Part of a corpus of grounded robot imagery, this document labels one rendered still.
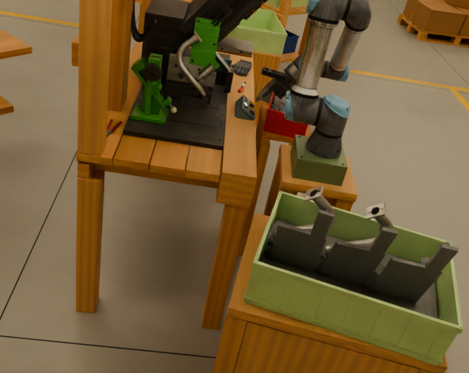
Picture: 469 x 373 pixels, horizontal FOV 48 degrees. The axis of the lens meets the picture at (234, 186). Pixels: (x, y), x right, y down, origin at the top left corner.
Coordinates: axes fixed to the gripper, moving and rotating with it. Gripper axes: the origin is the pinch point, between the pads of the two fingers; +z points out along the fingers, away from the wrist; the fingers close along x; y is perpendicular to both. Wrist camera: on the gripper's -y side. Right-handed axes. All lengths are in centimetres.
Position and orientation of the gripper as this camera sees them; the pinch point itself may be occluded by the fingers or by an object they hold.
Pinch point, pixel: (257, 98)
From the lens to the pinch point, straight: 255.4
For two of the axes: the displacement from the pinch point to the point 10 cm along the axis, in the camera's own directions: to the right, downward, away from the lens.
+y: 7.1, 5.9, 3.8
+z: -7.1, 5.8, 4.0
